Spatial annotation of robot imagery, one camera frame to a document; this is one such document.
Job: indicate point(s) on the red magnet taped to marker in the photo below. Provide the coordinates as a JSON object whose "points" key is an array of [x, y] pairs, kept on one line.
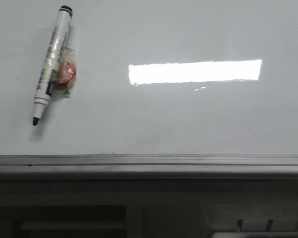
{"points": [[67, 73]]}

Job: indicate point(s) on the white black-tipped whiteboard marker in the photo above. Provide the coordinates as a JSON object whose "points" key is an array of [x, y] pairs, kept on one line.
{"points": [[52, 61]]}

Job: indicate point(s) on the white glossy whiteboard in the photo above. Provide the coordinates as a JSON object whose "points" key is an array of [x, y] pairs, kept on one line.
{"points": [[155, 77]]}

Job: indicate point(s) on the grey aluminium whiteboard frame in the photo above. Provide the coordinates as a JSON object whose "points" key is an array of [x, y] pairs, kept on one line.
{"points": [[148, 166]]}

